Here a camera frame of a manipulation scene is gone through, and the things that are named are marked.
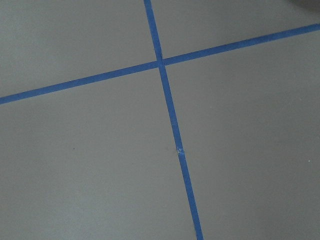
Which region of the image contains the long blue tape strip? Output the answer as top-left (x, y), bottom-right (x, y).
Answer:
top-left (143, 0), bottom-right (204, 240)

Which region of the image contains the crossing blue tape strip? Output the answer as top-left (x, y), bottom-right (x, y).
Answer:
top-left (0, 23), bottom-right (320, 105)

